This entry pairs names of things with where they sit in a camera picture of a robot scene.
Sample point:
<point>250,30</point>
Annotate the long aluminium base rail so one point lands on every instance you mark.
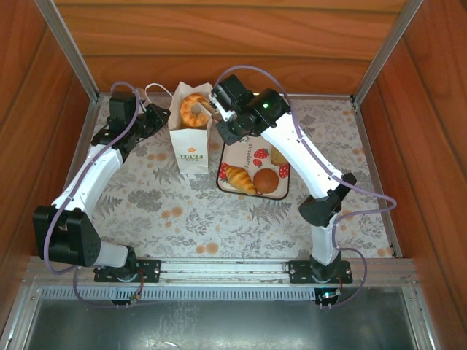
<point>219,268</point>

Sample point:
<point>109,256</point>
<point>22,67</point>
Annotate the round brown fake bun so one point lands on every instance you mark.
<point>266,180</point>

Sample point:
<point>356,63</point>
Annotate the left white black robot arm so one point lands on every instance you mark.
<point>91,178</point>

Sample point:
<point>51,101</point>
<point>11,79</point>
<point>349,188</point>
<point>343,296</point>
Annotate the grey metal sheet panel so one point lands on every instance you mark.
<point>219,328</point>

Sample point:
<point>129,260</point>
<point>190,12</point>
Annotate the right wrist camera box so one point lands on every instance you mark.
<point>225,111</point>

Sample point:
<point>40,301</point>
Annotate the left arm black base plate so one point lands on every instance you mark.
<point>151,270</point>

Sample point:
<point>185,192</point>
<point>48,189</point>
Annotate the strawberry print white tray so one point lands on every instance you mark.
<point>233,153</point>

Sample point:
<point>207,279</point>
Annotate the small connector board green light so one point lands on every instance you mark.
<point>328,296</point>

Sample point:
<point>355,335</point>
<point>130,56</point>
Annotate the metal tongs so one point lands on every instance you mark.
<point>212,104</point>

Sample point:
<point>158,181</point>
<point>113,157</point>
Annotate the fake croissant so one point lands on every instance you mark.
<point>241,179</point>

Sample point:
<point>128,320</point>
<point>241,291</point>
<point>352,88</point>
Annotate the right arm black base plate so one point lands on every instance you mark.
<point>297,271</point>

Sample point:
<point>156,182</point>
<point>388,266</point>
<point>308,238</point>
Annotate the white printed paper bag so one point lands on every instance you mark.
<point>189,146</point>

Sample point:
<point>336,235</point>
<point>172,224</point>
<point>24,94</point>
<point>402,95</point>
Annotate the chocolate chip fake cookie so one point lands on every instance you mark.
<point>279,156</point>

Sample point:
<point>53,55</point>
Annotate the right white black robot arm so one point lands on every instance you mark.
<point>303,160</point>

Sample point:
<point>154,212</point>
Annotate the floral table mat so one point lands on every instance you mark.
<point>219,218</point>

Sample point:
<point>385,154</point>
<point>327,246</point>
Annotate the aluminium frame post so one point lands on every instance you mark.
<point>69,47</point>
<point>387,47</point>

